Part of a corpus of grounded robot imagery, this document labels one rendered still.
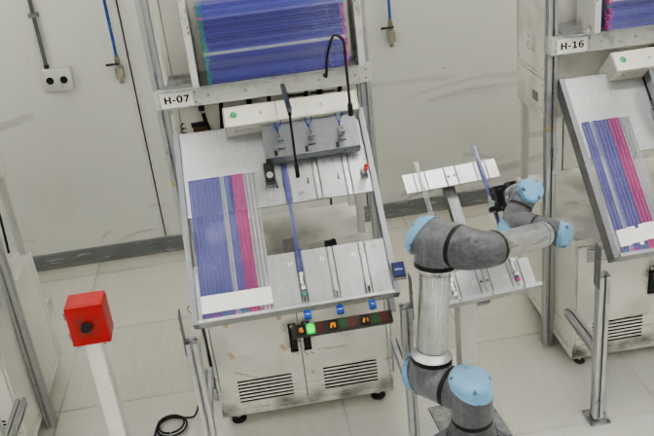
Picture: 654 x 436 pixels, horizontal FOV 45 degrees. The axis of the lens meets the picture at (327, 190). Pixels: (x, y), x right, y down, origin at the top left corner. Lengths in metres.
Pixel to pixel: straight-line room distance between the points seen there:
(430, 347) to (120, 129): 2.69
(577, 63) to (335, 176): 1.09
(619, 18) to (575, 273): 0.98
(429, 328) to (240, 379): 1.19
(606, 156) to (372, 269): 0.95
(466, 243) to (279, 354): 1.31
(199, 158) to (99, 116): 1.66
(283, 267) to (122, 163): 2.02
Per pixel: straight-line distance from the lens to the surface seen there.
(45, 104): 4.52
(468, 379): 2.23
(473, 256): 2.05
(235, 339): 3.11
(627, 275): 3.39
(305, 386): 3.27
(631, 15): 3.14
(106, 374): 3.00
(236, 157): 2.89
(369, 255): 2.74
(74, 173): 4.63
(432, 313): 2.20
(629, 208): 2.99
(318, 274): 2.72
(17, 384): 3.37
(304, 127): 2.86
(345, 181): 2.83
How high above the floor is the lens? 2.16
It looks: 24 degrees down
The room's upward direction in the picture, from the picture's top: 6 degrees counter-clockwise
